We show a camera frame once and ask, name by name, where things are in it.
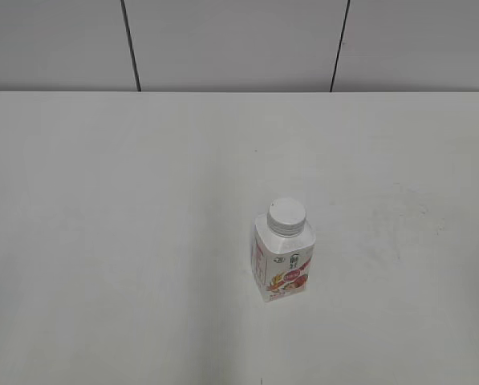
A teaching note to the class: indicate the white drink bottle fruit label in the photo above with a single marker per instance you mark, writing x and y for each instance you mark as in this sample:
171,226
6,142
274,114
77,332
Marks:
281,265

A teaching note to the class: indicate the white screw cap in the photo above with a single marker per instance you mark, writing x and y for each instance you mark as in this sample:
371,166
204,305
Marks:
286,217

